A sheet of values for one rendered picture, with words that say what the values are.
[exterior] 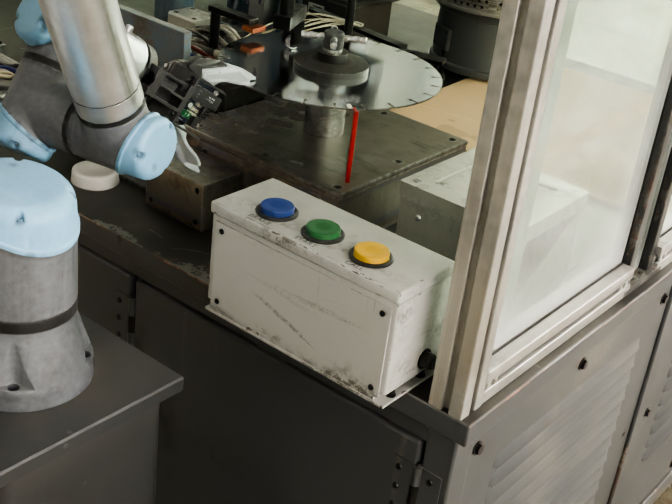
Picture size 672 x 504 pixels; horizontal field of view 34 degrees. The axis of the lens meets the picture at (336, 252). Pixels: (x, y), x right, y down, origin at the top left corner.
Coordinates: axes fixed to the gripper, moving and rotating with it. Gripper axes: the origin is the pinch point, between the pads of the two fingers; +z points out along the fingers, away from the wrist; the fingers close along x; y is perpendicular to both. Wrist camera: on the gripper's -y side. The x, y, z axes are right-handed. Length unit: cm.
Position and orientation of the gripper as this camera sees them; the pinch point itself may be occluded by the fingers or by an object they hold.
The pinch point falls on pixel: (224, 123)
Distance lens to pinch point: 154.5
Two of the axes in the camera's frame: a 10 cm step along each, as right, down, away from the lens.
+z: 5.7, 3.1, 7.6
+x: 5.2, -8.5, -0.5
